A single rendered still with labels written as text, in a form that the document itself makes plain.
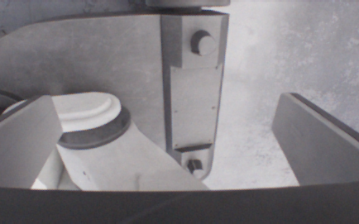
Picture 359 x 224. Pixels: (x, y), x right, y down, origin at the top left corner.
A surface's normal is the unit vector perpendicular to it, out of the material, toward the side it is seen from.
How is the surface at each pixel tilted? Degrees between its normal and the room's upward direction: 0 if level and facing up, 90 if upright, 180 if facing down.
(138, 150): 90
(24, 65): 0
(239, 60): 0
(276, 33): 0
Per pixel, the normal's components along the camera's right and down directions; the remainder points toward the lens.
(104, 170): 0.00, -0.85
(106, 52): 0.21, 0.51
